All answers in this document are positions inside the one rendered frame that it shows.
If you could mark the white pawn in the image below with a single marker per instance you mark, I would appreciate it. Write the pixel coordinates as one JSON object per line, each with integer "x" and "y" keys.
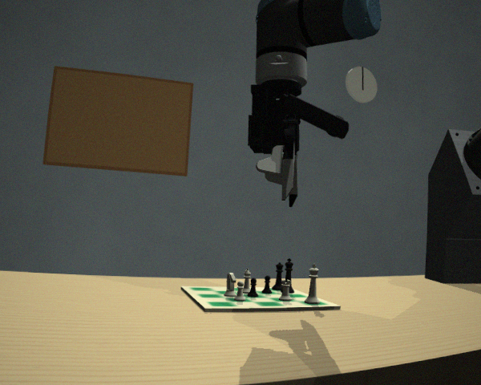
{"x": 239, "y": 296}

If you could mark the green and cream chessboard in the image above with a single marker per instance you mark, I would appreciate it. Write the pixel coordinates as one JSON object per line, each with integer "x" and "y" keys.
{"x": 212, "y": 299}

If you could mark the white bishop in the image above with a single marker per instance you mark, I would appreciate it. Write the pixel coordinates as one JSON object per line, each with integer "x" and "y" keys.
{"x": 246, "y": 289}

